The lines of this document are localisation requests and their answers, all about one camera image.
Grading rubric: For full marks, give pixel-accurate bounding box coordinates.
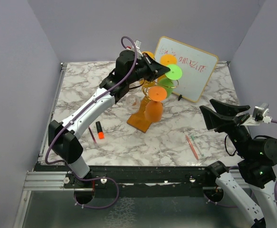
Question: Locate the yellow plastic wine glass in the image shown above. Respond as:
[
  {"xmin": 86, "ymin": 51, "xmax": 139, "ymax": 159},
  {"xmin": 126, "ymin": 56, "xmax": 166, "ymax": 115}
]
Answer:
[
  {"xmin": 138, "ymin": 51, "xmax": 154, "ymax": 86},
  {"xmin": 157, "ymin": 54, "xmax": 177, "ymax": 82}
]

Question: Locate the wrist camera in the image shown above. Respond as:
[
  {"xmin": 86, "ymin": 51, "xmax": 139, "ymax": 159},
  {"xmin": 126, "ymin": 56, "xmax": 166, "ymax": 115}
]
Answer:
[
  {"xmin": 242, "ymin": 103, "xmax": 272, "ymax": 126},
  {"xmin": 126, "ymin": 40, "xmax": 143, "ymax": 59}
]

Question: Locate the yellow plastic wine glass front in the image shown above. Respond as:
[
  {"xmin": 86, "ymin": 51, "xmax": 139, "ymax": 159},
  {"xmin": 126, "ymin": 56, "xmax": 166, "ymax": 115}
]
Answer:
[{"xmin": 157, "ymin": 54, "xmax": 177, "ymax": 82}]

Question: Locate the clear wine glass front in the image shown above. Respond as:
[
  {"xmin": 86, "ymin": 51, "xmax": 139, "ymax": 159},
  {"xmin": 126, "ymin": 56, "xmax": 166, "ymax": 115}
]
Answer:
[{"xmin": 125, "ymin": 95, "xmax": 141, "ymax": 111}]

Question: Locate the dark red pen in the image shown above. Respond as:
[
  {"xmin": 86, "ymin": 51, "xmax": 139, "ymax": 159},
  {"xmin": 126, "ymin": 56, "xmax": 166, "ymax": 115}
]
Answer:
[{"xmin": 88, "ymin": 127, "xmax": 97, "ymax": 144}]

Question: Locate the orange black highlighter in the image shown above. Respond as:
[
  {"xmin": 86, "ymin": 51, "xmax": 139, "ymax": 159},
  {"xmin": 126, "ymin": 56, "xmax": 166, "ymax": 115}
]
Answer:
[{"xmin": 96, "ymin": 121, "xmax": 105, "ymax": 139}]

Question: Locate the white green marker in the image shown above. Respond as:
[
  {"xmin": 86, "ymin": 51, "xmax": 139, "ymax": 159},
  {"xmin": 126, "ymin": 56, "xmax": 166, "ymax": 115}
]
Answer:
[{"xmin": 190, "ymin": 135, "xmax": 204, "ymax": 157}]

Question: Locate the gold wire wine glass rack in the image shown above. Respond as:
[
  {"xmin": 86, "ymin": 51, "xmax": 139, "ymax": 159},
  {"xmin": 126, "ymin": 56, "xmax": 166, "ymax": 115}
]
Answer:
[{"xmin": 127, "ymin": 81, "xmax": 179, "ymax": 133}]

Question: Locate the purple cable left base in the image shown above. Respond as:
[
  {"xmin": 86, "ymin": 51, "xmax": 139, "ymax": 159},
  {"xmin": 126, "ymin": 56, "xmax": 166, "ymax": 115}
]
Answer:
[{"xmin": 74, "ymin": 177, "xmax": 120, "ymax": 210}]

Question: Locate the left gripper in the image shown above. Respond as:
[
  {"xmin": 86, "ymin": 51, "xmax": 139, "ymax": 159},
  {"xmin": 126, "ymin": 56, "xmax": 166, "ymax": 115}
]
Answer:
[{"xmin": 127, "ymin": 52, "xmax": 171, "ymax": 85}]

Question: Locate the orange plastic wine glass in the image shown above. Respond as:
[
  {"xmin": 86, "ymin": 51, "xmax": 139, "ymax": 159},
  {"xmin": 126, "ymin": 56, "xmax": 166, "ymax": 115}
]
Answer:
[{"xmin": 144, "ymin": 86, "xmax": 167, "ymax": 123}]

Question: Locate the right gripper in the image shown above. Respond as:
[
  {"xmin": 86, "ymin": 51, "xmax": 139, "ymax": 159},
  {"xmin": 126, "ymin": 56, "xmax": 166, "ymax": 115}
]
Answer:
[{"xmin": 200, "ymin": 97, "xmax": 252, "ymax": 157}]

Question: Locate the green plastic wine glass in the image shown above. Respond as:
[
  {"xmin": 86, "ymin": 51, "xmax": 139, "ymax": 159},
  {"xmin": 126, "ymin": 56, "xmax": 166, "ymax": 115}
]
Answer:
[{"xmin": 158, "ymin": 64, "xmax": 182, "ymax": 97}]

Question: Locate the yellow framed whiteboard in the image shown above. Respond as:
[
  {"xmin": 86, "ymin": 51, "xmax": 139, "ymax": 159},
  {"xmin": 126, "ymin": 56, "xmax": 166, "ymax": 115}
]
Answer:
[{"xmin": 154, "ymin": 36, "xmax": 219, "ymax": 103}]

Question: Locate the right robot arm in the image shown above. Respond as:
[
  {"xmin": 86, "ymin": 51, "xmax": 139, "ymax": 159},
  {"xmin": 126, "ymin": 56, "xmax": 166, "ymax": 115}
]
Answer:
[{"xmin": 200, "ymin": 99, "xmax": 277, "ymax": 228}]

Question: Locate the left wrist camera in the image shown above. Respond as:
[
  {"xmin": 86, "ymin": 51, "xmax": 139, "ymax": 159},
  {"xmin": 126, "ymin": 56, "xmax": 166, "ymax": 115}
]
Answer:
[{"xmin": 126, "ymin": 40, "xmax": 143, "ymax": 59}]

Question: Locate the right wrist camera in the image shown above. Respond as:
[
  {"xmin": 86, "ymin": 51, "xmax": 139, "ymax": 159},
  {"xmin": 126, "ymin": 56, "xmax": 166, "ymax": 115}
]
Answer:
[{"xmin": 242, "ymin": 103, "xmax": 272, "ymax": 126}]

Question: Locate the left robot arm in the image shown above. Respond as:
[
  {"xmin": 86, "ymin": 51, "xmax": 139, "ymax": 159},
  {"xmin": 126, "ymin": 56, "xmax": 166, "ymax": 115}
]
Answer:
[{"xmin": 48, "ymin": 49, "xmax": 170, "ymax": 188}]

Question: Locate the black front rail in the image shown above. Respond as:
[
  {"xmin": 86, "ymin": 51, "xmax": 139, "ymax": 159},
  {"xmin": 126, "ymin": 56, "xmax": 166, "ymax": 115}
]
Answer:
[{"xmin": 33, "ymin": 163, "xmax": 224, "ymax": 201}]

